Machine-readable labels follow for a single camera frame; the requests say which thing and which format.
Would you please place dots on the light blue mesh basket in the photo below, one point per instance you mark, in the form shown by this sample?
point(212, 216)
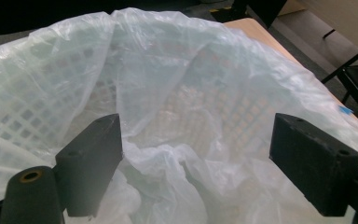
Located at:
point(18, 124)

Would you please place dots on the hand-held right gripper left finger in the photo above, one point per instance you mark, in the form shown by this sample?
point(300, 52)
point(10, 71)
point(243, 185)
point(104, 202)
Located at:
point(90, 161)

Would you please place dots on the translucent white plastic bag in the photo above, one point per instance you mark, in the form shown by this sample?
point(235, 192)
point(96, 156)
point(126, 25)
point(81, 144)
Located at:
point(167, 62)

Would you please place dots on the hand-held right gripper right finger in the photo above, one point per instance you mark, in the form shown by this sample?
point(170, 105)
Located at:
point(317, 161)

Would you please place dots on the black stand base striped tape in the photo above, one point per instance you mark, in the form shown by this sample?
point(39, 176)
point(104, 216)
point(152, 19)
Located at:
point(230, 15)

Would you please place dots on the black curtain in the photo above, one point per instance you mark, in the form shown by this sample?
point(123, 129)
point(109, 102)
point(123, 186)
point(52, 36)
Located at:
point(43, 12)

